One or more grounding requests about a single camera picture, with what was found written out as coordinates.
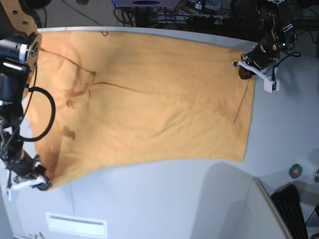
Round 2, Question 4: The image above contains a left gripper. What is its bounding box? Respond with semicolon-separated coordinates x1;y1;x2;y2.
239;43;281;80

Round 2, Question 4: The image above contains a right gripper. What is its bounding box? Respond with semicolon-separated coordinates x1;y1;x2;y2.
4;155;52;191

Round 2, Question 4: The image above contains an orange t-shirt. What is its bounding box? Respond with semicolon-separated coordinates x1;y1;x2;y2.
34;31;255;187

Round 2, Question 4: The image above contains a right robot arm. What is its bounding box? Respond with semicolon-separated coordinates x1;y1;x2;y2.
0;0;56;193

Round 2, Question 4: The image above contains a green tape roll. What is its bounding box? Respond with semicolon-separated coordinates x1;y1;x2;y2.
289;164;303;179

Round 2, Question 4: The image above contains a metal knob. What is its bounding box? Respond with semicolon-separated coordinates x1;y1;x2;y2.
314;170;319;183

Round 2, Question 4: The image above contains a black keyboard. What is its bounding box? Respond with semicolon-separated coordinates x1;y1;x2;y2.
271;184;309;239

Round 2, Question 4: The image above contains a white partition panel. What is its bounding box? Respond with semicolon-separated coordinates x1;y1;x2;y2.
246;178;292;239

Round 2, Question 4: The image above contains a white cable slot cover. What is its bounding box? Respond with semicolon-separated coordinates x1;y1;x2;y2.
45;213;108;239

